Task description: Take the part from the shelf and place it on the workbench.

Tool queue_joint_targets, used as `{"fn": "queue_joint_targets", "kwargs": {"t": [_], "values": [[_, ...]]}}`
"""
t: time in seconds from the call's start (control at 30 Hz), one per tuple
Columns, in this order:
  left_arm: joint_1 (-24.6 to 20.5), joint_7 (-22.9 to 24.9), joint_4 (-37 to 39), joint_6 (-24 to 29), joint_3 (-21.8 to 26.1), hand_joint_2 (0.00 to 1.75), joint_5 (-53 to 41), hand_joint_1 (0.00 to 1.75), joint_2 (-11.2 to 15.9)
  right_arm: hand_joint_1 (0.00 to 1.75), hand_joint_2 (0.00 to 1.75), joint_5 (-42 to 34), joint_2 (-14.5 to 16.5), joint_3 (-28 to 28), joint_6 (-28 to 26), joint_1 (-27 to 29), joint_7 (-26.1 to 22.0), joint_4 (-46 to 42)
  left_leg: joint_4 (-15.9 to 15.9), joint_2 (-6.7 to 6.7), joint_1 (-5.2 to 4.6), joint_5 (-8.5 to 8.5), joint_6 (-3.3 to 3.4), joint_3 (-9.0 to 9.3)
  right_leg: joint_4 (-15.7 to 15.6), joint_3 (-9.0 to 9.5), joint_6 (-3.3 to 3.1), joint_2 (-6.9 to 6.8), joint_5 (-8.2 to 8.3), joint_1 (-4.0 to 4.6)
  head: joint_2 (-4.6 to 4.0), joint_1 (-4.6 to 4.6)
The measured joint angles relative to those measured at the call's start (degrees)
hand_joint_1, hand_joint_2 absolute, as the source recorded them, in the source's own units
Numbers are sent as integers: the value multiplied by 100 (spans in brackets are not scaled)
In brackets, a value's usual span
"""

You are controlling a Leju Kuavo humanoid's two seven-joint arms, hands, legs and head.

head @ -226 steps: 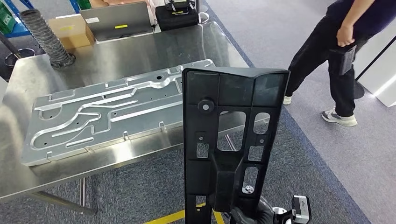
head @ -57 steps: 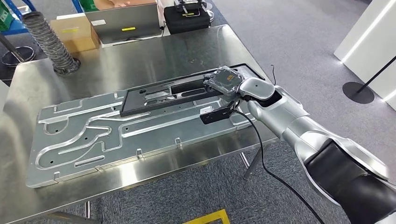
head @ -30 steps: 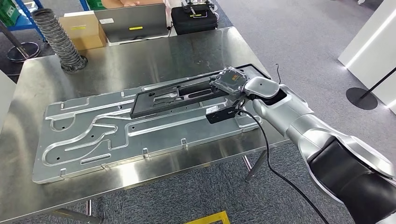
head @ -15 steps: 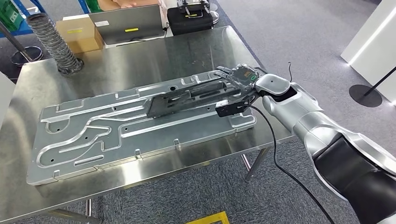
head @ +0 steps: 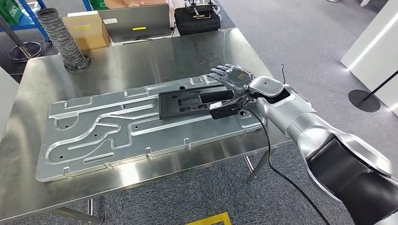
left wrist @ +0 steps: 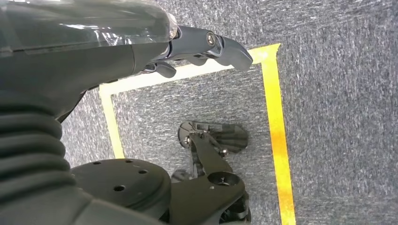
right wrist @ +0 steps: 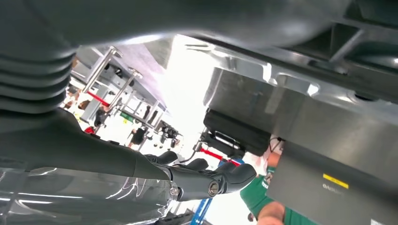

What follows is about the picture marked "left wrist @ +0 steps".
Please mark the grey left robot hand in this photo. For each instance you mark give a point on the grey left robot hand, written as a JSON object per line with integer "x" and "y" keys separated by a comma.
{"x": 77, "y": 46}

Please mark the yellow floor tape square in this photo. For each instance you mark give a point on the yellow floor tape square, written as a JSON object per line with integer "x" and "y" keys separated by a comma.
{"x": 273, "y": 108}

